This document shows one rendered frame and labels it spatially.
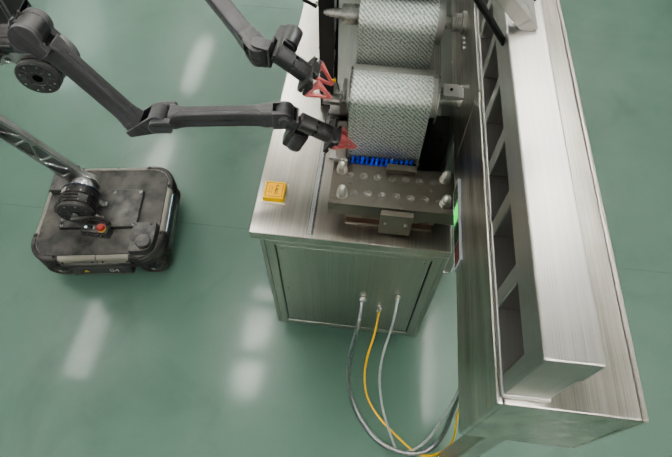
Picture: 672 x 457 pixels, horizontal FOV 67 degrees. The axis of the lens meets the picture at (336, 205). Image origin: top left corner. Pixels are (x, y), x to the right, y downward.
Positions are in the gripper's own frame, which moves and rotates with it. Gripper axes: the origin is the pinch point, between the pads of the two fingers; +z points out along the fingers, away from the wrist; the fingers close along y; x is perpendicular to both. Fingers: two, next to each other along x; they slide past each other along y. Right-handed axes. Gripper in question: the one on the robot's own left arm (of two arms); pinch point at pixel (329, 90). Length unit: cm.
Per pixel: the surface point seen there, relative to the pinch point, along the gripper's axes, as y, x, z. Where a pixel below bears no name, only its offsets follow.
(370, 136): 6.2, -0.5, 18.2
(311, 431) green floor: 75, -95, 81
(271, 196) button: 18.9, -36.0, 7.4
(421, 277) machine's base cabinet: 32, -19, 63
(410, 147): 6.2, 5.1, 30.3
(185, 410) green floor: 73, -130, 38
